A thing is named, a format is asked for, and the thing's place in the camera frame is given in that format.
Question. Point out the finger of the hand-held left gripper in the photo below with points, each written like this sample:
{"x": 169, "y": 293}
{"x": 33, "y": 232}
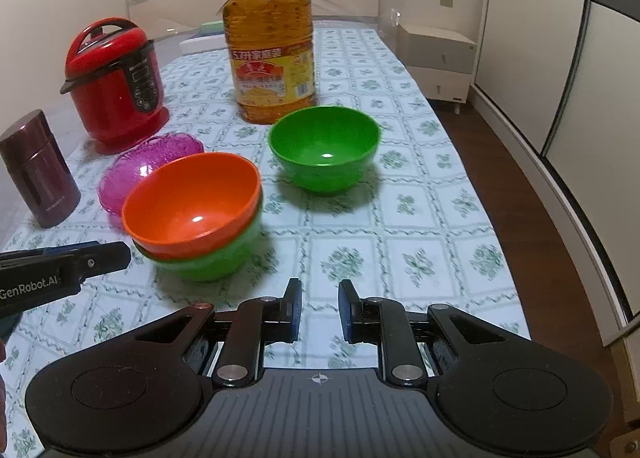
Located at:
{"x": 55, "y": 250}
{"x": 102, "y": 258}

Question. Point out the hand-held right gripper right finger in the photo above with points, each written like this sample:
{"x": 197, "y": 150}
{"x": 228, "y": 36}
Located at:
{"x": 347, "y": 313}

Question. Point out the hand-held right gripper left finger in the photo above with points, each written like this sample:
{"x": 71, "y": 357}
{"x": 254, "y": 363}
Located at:
{"x": 295, "y": 313}

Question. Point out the green plastic bowl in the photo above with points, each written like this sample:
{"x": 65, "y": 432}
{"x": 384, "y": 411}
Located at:
{"x": 220, "y": 263}
{"x": 324, "y": 148}

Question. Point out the orange plastic bowl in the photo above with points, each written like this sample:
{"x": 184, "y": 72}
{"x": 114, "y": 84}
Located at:
{"x": 195, "y": 208}

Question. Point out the maroon thermos jar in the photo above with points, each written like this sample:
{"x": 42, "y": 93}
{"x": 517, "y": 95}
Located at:
{"x": 40, "y": 173}

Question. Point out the floral printed tablecloth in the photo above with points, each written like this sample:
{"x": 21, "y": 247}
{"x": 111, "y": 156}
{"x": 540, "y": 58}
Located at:
{"x": 425, "y": 238}

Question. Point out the red electric pressure cooker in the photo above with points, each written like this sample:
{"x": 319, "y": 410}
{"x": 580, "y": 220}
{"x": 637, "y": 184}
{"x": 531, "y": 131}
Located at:
{"x": 110, "y": 88}

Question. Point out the white flat box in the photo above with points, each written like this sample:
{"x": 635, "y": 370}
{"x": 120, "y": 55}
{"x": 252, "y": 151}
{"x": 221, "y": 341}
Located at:
{"x": 205, "y": 43}

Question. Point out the green flat box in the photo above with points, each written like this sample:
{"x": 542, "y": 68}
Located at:
{"x": 211, "y": 27}

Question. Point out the large cooking oil bottle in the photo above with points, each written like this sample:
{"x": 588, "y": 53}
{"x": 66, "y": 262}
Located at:
{"x": 272, "y": 53}

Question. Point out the white nightstand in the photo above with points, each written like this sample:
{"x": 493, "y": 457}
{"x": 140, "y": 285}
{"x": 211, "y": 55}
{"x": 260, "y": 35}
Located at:
{"x": 435, "y": 63}

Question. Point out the white sliding door wardrobe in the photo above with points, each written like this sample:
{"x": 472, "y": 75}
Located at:
{"x": 575, "y": 63}

